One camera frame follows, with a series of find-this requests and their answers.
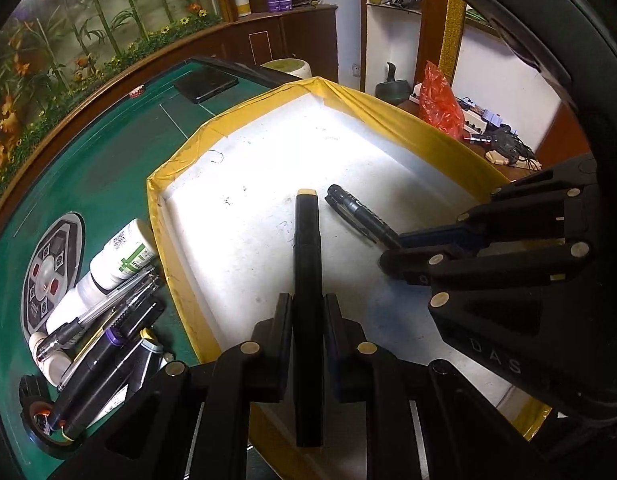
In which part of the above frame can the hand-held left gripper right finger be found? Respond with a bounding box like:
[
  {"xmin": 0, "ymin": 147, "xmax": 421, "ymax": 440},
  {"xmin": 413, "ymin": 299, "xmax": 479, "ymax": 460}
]
[{"xmin": 322, "ymin": 292, "xmax": 564, "ymax": 480}]

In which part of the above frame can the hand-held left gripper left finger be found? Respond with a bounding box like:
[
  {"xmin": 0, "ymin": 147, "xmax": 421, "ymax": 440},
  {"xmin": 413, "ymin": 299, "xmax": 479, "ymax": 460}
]
[{"xmin": 48, "ymin": 292, "xmax": 295, "ymax": 480}]

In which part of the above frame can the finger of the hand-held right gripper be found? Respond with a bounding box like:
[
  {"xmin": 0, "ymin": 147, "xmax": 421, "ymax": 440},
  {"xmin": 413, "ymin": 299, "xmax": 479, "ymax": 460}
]
[
  {"xmin": 399, "ymin": 154, "xmax": 597, "ymax": 249},
  {"xmin": 379, "ymin": 239, "xmax": 592, "ymax": 307}
]

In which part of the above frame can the thick black marker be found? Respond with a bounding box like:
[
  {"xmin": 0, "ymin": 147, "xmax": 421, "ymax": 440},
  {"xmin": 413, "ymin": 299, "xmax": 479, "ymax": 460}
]
[{"xmin": 292, "ymin": 188, "xmax": 325, "ymax": 450}]

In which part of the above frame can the black marker white print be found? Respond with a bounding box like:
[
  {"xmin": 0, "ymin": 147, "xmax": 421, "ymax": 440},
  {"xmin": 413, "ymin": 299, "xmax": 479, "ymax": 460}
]
[{"xmin": 324, "ymin": 183, "xmax": 404, "ymax": 251}]

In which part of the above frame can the clear ballpoint pen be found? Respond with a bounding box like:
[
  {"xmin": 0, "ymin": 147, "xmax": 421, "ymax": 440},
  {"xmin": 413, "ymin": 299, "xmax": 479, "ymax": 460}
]
[
  {"xmin": 55, "ymin": 280, "xmax": 164, "ymax": 392},
  {"xmin": 37, "ymin": 266, "xmax": 162, "ymax": 356}
]

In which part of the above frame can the black marker script print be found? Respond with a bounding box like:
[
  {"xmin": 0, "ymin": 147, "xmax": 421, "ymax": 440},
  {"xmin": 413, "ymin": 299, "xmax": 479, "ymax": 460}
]
[{"xmin": 58, "ymin": 329, "xmax": 165, "ymax": 443}]

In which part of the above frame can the white bottle green label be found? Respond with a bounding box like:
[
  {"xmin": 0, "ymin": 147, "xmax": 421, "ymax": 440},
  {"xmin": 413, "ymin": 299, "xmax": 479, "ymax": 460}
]
[{"xmin": 90, "ymin": 218, "xmax": 159, "ymax": 292}]

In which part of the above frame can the black marker purple band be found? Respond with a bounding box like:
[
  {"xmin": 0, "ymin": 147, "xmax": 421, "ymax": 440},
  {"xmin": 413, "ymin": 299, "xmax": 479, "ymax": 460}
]
[{"xmin": 51, "ymin": 302, "xmax": 165, "ymax": 428}]

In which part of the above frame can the white tray yellow tape edge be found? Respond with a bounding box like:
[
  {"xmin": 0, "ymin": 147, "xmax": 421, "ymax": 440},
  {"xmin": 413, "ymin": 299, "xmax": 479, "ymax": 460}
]
[{"xmin": 146, "ymin": 76, "xmax": 556, "ymax": 480}]

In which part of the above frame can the small white bottle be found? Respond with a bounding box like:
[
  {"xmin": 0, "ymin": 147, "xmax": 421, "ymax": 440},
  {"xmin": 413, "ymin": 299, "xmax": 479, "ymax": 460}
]
[{"xmin": 29, "ymin": 331, "xmax": 73, "ymax": 387}]

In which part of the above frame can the black tape roll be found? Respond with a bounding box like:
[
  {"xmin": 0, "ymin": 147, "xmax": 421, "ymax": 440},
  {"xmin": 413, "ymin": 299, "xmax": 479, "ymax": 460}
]
[{"xmin": 18, "ymin": 374, "xmax": 85, "ymax": 461}]

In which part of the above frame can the brown wooden side cabinet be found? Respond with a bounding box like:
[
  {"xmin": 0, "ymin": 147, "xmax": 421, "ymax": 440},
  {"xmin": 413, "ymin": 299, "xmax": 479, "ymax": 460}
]
[{"xmin": 403, "ymin": 95, "xmax": 594, "ymax": 181}]

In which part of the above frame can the red plastic bag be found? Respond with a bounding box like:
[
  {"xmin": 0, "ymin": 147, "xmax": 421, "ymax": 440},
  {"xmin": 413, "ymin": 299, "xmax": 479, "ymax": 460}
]
[{"xmin": 418, "ymin": 60, "xmax": 465, "ymax": 139}]

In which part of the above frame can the black dustpan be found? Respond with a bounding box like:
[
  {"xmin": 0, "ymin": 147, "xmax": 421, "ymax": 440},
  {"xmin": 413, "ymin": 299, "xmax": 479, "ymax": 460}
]
[{"xmin": 375, "ymin": 62, "xmax": 414, "ymax": 107}]

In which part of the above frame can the green board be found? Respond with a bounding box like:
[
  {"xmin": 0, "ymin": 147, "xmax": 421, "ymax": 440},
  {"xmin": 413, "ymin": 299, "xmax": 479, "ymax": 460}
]
[{"xmin": 463, "ymin": 5, "xmax": 496, "ymax": 36}]

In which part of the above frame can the round table control panel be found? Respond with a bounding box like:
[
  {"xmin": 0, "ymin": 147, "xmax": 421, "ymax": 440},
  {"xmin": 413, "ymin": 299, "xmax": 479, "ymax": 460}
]
[{"xmin": 21, "ymin": 212, "xmax": 85, "ymax": 343}]

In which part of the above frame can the black smartphone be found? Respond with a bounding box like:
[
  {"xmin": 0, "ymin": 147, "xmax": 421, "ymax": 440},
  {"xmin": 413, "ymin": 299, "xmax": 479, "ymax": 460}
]
[{"xmin": 174, "ymin": 68, "xmax": 240, "ymax": 105}]

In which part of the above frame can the white stool green top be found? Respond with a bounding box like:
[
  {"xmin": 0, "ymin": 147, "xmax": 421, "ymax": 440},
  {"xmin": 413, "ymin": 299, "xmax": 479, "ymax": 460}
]
[{"xmin": 261, "ymin": 57, "xmax": 309, "ymax": 81}]

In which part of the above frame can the dark wooden corner cabinet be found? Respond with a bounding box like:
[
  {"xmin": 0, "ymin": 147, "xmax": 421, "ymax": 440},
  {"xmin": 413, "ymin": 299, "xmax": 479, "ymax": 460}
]
[{"xmin": 208, "ymin": 4, "xmax": 339, "ymax": 83}]

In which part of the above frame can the artificial bamboo flower display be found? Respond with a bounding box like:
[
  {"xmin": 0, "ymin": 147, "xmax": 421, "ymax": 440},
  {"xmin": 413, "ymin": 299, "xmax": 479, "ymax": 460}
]
[{"xmin": 0, "ymin": 0, "xmax": 224, "ymax": 211}]

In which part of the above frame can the black cable bundle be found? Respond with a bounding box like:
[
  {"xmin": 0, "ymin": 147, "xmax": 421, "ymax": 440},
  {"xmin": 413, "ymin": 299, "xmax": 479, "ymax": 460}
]
[{"xmin": 483, "ymin": 122, "xmax": 541, "ymax": 168}]

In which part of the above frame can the gold trimmed wooden frame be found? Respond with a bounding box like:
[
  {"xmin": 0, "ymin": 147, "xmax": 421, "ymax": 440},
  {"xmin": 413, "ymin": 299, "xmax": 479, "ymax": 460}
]
[{"xmin": 418, "ymin": 0, "xmax": 471, "ymax": 91}]

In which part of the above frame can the white wall shelf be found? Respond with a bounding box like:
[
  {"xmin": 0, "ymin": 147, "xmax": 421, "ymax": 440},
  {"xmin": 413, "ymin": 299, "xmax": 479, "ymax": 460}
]
[{"xmin": 365, "ymin": 0, "xmax": 423, "ymax": 16}]

